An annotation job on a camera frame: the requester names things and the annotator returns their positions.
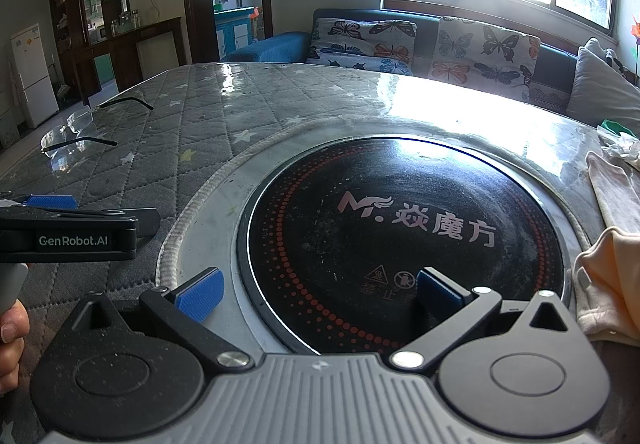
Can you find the green bowl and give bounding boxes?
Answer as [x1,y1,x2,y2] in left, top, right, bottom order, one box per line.
[597,120,637,139]

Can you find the clear-lens eyeglasses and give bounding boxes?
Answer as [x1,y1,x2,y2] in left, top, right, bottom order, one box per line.
[40,96,154,159]

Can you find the dark wooden cabinet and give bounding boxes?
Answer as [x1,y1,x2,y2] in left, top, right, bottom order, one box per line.
[49,0,191,100]

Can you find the clear plastic bag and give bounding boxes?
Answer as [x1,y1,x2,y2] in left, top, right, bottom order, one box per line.
[597,125,640,171]

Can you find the grey pillow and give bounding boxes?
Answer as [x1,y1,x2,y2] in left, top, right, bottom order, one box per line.
[566,37,640,136]

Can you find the cream white garment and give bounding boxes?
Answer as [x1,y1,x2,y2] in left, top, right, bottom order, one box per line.
[572,151,639,346]

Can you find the blue white cabinet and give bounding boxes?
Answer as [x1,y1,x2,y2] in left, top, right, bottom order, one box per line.
[214,7,255,58]

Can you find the left butterfly cushion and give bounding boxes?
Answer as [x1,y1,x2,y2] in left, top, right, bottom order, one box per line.
[306,18,418,75]

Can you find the butterfly cushion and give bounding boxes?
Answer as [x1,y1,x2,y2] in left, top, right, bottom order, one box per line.
[306,18,418,75]
[428,17,540,101]

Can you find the person's left hand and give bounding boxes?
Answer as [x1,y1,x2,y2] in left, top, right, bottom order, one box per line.
[0,300,30,395]

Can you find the round black induction cooktop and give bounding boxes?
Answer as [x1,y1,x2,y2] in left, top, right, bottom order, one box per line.
[236,136,568,355]

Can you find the right butterfly cushion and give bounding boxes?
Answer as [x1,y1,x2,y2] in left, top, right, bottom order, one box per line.
[428,17,540,101]

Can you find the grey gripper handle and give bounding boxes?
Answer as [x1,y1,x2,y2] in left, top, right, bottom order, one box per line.
[0,263,28,315]

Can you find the colourful pinwheel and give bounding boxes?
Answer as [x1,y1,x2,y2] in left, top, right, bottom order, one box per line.
[630,19,640,83]

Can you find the white refrigerator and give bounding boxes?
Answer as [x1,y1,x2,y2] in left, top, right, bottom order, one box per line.
[11,23,58,129]

